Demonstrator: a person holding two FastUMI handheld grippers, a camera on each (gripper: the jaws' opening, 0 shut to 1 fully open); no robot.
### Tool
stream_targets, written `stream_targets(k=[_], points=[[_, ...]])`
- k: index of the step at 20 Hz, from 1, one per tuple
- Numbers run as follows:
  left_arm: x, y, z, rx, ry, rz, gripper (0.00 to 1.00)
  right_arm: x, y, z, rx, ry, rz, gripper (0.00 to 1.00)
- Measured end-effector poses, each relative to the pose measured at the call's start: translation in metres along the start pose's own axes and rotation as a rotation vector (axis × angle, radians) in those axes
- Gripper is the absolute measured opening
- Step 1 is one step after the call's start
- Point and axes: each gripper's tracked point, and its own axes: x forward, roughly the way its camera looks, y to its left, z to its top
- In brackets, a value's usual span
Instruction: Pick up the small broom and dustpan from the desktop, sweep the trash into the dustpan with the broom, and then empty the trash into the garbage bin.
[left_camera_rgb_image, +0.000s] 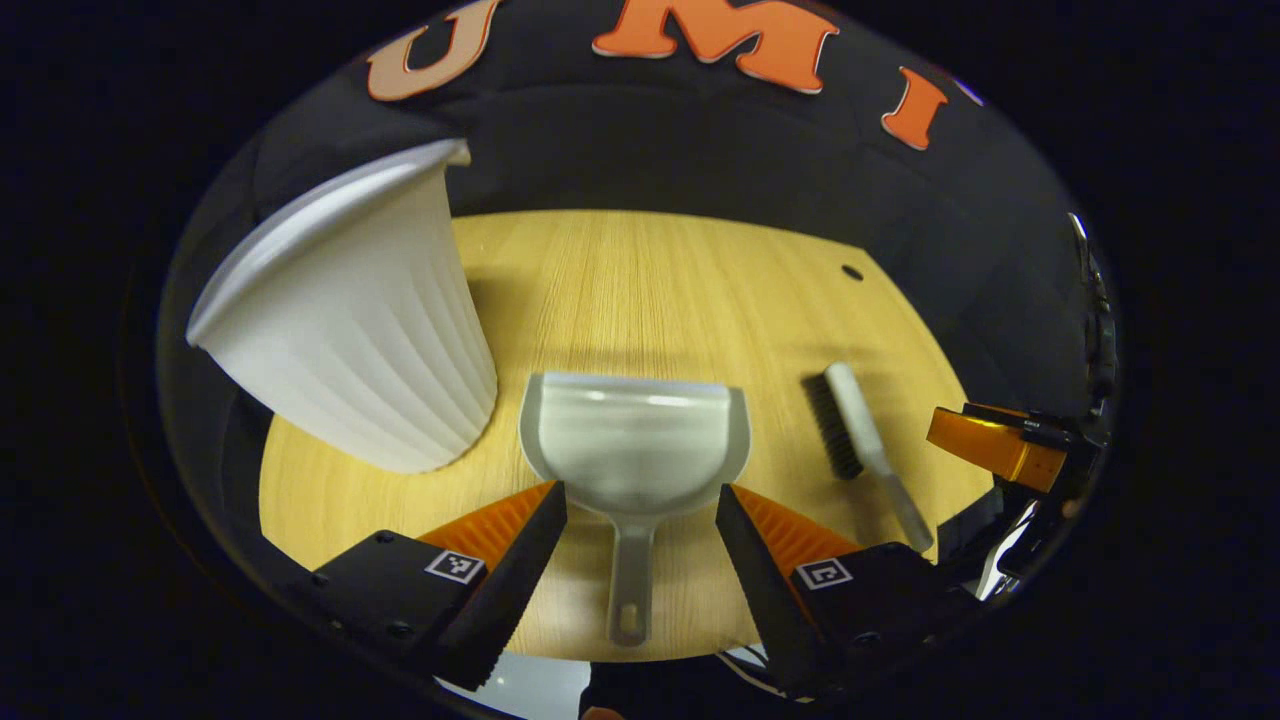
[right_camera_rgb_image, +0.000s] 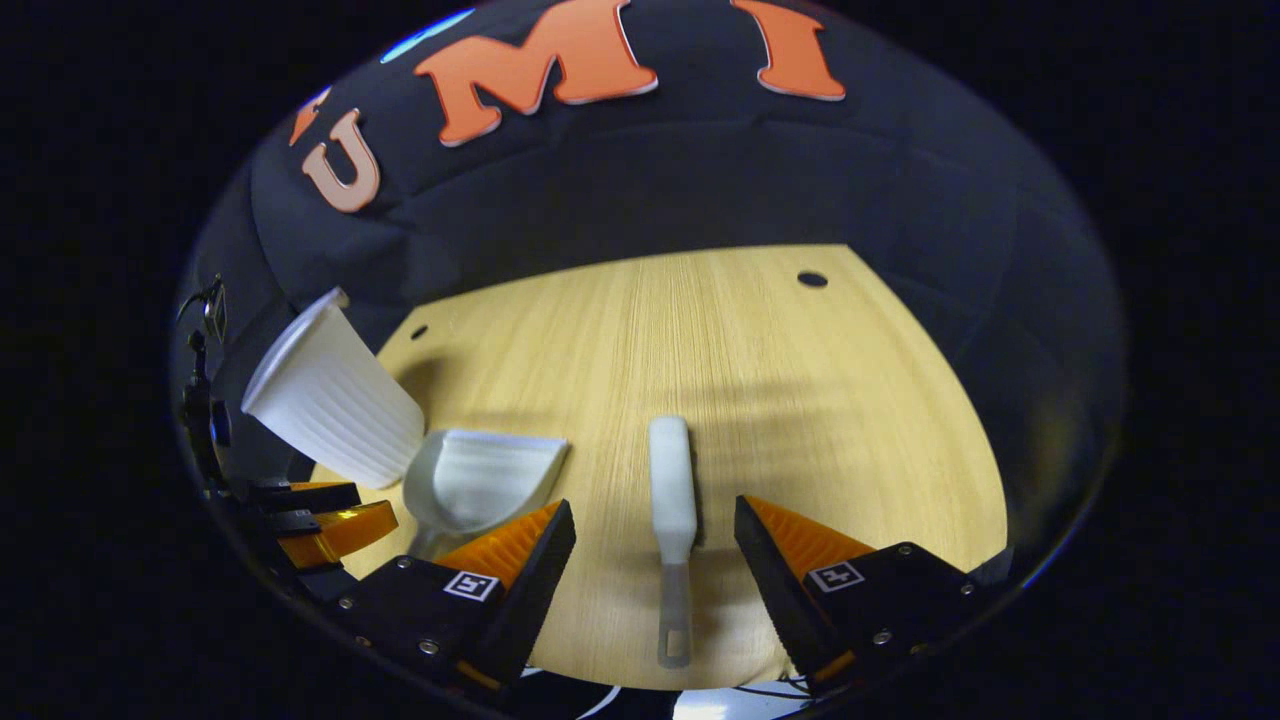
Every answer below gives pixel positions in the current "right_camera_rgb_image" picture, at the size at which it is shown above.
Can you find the wooden desktop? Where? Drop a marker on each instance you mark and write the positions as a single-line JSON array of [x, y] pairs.
[[800, 400]]

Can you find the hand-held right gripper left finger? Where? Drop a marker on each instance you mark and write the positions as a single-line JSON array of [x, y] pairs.
[[520, 600]]

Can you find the black backdrop cloth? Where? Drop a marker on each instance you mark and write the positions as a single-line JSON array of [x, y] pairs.
[[650, 180]]

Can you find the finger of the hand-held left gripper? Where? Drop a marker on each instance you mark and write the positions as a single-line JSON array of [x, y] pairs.
[[310, 497], [345, 530]]

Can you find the white plastic dustpan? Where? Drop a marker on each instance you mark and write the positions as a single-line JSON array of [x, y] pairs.
[[490, 475]]

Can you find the small white broom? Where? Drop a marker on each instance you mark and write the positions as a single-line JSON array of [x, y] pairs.
[[672, 480]]

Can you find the white ribbed garbage bin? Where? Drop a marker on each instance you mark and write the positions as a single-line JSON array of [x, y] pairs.
[[330, 400]]

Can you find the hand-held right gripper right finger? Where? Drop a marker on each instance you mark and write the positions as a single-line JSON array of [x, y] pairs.
[[775, 590]]

